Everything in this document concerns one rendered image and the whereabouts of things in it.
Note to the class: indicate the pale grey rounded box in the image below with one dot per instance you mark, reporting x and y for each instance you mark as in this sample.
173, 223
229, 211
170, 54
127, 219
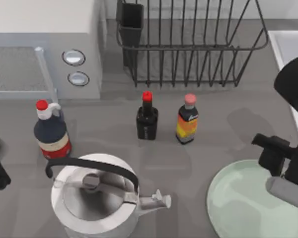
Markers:
288, 193

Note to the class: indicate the pale green plate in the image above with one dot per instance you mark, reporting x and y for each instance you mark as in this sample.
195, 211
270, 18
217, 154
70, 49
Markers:
238, 198

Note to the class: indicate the dark bottle orange label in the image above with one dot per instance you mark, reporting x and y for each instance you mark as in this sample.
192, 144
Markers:
186, 126

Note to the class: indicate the white sink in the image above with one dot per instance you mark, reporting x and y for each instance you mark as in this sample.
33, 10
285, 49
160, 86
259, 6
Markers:
285, 47

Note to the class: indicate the black square bottle red cap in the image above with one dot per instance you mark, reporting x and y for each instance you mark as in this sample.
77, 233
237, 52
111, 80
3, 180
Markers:
147, 124

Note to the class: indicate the black cutlery holder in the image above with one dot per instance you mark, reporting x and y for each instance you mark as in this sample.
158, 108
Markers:
130, 29

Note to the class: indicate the small silver microwave knob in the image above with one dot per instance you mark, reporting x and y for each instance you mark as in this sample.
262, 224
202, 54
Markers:
78, 78

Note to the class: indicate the large silver microwave knob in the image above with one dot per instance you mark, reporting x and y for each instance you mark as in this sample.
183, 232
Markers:
73, 57

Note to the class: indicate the pale microwave oven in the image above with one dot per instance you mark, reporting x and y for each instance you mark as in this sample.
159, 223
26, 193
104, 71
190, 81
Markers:
72, 22

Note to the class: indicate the glass microwave door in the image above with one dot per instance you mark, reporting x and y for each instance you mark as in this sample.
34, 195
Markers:
12, 69

